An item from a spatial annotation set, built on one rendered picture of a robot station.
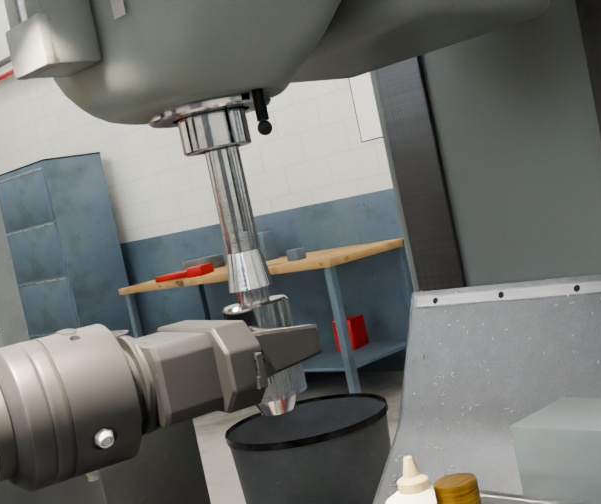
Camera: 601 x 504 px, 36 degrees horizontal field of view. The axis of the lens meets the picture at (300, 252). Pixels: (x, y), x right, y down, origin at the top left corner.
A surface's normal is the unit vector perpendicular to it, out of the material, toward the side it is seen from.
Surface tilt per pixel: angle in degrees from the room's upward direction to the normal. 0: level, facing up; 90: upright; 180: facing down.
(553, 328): 63
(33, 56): 90
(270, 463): 94
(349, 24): 117
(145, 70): 125
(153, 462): 90
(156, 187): 90
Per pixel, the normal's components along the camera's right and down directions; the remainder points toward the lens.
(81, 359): 0.26, -0.68
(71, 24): 0.69, -0.11
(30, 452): -0.19, 0.30
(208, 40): 0.50, 0.49
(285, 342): 0.51, -0.06
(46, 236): -0.69, 0.18
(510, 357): -0.72, -0.26
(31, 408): 0.45, -0.27
